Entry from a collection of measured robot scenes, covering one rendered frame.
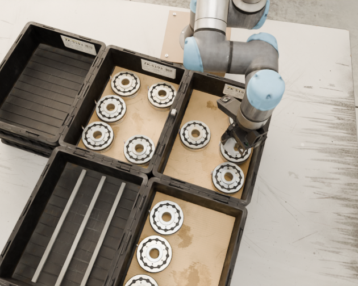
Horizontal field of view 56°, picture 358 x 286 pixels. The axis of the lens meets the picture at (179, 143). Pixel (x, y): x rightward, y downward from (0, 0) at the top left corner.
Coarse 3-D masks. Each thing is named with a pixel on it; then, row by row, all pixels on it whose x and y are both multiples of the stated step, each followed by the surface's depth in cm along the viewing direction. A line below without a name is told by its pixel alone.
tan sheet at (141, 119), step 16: (144, 80) 124; (160, 80) 124; (144, 96) 121; (160, 96) 121; (128, 112) 118; (144, 112) 119; (160, 112) 119; (112, 128) 116; (128, 128) 116; (144, 128) 116; (160, 128) 116; (80, 144) 113
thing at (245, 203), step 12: (192, 72) 114; (204, 72) 114; (240, 84) 113; (180, 96) 110; (180, 108) 109; (168, 132) 105; (264, 144) 105; (156, 168) 100; (168, 180) 99; (180, 180) 99; (252, 180) 102; (204, 192) 98; (216, 192) 98; (252, 192) 99; (240, 204) 97
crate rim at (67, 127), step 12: (108, 48) 116; (120, 48) 117; (156, 60) 115; (96, 72) 112; (180, 84) 112; (84, 96) 109; (72, 120) 105; (168, 120) 107; (60, 144) 102; (96, 156) 101; (156, 156) 102; (132, 168) 100; (144, 168) 100
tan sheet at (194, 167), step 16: (192, 96) 122; (208, 96) 122; (192, 112) 119; (208, 112) 120; (224, 128) 117; (176, 144) 114; (176, 160) 112; (192, 160) 112; (208, 160) 113; (176, 176) 110; (192, 176) 110; (208, 176) 110; (224, 176) 111; (240, 192) 109
